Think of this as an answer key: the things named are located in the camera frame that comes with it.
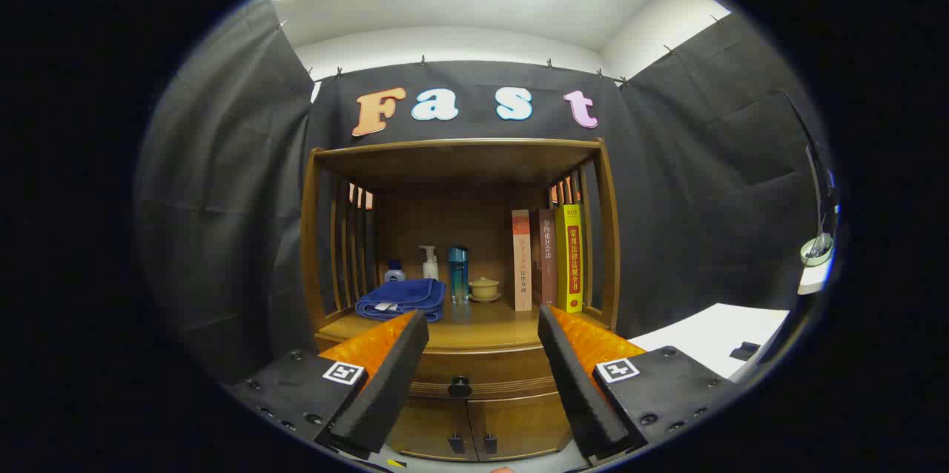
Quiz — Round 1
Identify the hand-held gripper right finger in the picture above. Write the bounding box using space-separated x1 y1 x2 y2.
537 302 742 460

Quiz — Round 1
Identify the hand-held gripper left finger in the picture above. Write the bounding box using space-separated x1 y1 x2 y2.
226 310 431 460

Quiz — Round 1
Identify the wooden countertop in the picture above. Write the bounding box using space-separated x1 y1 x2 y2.
317 299 612 351

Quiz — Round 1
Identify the wooden cabinet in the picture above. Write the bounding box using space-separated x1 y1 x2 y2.
300 137 622 463

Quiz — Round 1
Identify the blue folded towel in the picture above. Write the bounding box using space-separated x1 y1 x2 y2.
354 278 446 323

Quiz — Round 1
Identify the yellow book with red label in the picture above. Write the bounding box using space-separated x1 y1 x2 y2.
555 204 584 313

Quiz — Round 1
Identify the tall blue glass bottle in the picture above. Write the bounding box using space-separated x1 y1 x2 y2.
448 245 469 305

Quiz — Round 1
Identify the brown book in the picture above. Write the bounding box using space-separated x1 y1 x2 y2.
531 208 558 307

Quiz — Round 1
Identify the beige book with orange band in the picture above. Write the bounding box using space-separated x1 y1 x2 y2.
512 209 533 311

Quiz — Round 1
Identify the white table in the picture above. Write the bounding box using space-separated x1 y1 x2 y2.
629 302 790 379

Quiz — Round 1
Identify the small white cup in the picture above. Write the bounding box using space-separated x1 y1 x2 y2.
799 234 835 268

